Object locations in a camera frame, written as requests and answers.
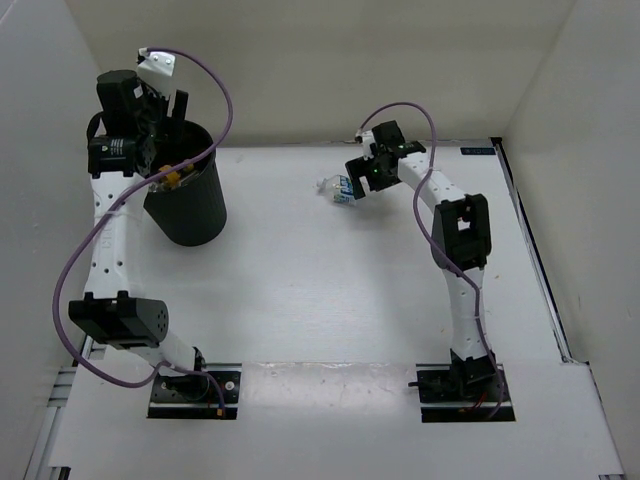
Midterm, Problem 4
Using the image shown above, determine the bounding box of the clear bottle blue label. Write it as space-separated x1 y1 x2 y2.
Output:
316 174 358 207

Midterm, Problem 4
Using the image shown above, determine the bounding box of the clear bottle yellow cap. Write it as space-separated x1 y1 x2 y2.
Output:
149 165 196 193

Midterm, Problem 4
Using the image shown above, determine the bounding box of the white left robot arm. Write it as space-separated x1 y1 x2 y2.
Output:
68 68 210 400

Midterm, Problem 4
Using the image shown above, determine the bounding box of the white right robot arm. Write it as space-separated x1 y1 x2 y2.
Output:
345 121 496 400

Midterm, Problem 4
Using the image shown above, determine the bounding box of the black plastic bin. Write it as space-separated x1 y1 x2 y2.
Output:
144 121 227 247

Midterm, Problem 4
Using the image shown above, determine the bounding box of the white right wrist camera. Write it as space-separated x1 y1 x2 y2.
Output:
354 129 377 160

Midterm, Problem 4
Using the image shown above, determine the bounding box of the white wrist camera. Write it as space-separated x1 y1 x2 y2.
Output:
354 129 377 160
136 48 176 100

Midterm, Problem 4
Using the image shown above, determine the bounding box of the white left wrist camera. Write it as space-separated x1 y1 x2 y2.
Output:
136 48 176 100

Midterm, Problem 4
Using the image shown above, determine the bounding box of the aluminium frame rail right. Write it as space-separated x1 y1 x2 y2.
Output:
490 136 621 462

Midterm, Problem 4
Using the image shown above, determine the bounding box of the aluminium frame rail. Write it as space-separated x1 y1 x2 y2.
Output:
490 136 621 462
22 197 146 480

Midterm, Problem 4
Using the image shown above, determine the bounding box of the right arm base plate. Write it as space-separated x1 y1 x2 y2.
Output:
407 364 516 424

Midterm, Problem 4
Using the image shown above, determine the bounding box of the aluminium frame rail left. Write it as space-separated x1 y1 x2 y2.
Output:
22 197 146 480

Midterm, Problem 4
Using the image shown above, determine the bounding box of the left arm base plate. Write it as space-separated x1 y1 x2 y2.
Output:
147 364 242 420

